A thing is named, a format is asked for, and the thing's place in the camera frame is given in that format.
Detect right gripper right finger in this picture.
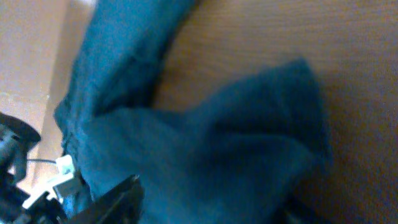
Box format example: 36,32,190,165
282,198,331,224

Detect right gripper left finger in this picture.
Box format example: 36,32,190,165
65,175,144,224

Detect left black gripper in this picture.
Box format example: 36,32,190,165
1,113,67,224

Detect navy blue shorts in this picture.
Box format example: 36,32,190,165
55,0,330,223

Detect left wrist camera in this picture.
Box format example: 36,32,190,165
22,154,76,209

